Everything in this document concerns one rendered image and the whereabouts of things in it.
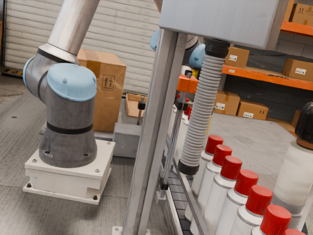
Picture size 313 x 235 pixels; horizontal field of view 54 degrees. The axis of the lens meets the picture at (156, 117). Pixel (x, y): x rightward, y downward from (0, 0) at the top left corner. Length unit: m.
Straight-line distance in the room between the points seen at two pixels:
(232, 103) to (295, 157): 3.70
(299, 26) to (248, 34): 4.10
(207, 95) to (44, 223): 0.48
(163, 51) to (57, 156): 0.40
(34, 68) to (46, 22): 4.39
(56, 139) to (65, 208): 0.17
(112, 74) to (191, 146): 0.73
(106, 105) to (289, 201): 0.70
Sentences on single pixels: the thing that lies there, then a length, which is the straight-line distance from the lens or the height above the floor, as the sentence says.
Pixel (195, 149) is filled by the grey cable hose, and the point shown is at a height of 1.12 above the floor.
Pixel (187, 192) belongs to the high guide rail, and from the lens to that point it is 0.69.
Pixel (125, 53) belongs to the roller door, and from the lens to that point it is 4.99.
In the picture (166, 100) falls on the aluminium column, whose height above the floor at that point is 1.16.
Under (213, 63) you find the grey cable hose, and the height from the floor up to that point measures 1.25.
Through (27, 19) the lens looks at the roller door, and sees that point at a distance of 5.40.
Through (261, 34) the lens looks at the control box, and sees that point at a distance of 0.45.
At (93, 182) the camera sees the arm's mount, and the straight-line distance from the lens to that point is 0.80.
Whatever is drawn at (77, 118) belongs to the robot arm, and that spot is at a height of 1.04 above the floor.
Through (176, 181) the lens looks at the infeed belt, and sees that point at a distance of 0.89.
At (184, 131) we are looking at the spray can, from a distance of 0.88.
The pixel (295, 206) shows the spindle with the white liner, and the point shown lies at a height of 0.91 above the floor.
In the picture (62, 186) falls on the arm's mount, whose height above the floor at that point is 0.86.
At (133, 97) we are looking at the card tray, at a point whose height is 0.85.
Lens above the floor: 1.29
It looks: 17 degrees down
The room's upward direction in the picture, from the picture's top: 11 degrees clockwise
